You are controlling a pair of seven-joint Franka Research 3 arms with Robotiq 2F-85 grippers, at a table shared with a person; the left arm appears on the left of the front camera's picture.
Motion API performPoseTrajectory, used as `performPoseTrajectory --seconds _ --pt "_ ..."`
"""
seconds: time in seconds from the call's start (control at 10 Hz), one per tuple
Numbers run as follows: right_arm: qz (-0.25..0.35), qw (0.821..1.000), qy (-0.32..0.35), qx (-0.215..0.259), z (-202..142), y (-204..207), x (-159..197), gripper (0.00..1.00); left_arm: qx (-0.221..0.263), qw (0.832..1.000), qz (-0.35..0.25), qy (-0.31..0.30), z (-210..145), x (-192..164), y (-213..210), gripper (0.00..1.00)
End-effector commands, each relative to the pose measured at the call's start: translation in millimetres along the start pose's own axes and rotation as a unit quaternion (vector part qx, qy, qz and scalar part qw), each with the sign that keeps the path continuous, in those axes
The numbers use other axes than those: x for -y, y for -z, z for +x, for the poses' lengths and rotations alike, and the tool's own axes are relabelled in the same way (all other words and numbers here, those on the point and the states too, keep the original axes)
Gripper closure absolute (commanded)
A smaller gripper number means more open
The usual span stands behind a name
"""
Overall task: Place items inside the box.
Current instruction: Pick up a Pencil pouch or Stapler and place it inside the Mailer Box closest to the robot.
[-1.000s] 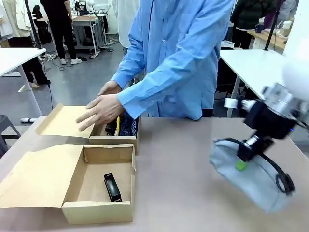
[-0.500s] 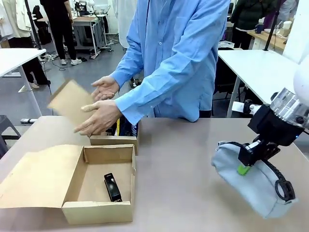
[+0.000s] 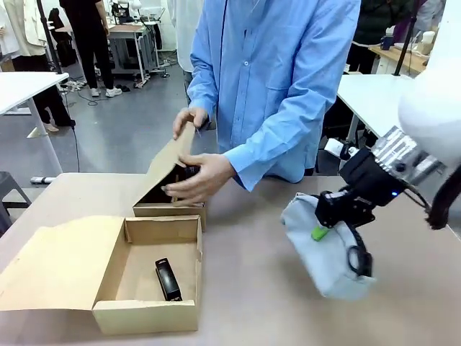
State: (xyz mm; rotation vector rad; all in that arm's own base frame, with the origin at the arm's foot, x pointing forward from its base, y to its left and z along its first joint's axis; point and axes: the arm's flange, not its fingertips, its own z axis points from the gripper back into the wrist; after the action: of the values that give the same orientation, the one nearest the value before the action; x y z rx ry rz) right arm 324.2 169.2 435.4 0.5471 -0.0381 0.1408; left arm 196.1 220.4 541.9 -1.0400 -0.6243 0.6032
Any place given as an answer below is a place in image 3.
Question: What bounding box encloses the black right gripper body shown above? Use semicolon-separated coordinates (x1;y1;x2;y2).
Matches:
340;148;401;208

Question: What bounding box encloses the grey pencil case black zipper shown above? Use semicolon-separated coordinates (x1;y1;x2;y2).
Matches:
280;192;377;301

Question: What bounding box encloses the cardboard box with short lid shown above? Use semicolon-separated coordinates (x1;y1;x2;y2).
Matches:
132;124;208;234

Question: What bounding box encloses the black stapler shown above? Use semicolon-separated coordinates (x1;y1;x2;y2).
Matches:
154;257;183;302

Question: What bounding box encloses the person right forearm blue sleeve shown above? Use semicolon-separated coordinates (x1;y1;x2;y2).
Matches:
187;61;223;120

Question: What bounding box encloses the person left forearm blue sleeve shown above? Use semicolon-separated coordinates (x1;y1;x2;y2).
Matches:
221;104;325;192

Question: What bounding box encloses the cardboard box with long lid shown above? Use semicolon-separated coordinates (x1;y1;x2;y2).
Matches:
0;215;204;336

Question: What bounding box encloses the person left hand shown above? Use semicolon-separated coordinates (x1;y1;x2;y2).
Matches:
161;153;237;207

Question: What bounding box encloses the person right hand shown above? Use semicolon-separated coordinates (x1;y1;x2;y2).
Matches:
171;107;210;141

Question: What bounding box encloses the large white table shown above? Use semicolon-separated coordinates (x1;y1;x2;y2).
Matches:
323;74;419;161

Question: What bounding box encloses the wooden background table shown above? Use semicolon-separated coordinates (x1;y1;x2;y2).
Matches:
369;41;439;76

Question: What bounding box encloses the black stand pole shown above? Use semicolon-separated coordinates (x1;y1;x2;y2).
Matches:
35;0;69;91
393;0;424;77

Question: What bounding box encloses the white roll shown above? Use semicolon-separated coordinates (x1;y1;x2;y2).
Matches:
421;30;437;55

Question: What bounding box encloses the person in purple top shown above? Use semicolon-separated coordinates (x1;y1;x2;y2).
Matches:
392;0;444;44

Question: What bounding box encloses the person in dark green jacket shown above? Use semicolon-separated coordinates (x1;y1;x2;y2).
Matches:
347;0;415;75

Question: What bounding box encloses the person torso blue shirt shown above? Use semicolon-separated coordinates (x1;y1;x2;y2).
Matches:
187;0;361;185

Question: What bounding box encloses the person in white shirt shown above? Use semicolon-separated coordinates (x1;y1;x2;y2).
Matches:
175;0;197;107

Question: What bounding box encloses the grey background desk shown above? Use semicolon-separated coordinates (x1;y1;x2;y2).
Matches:
107;21;163;89

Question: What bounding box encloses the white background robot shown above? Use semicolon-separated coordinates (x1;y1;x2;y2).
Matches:
111;0;143;15

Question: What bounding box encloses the person in black clothes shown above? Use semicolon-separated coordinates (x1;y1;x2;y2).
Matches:
59;0;123;98

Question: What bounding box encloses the black office chair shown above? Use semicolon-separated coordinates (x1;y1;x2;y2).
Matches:
48;9;76;68

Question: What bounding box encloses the black stool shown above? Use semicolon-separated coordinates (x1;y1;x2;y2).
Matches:
0;171;32;237

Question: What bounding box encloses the white table with single leg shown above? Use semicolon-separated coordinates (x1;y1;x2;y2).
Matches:
0;71;70;184

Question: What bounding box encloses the person in cream jacket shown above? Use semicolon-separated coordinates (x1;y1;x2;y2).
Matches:
0;0;77;133

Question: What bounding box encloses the black cable sleeve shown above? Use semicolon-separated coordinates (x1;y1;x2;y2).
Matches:
426;167;461;231

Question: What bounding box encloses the black microphone wire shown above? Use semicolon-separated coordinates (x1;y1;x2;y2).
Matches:
215;0;228;112

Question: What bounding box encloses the black floor cable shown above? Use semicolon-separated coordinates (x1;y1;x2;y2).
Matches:
70;124;82;165

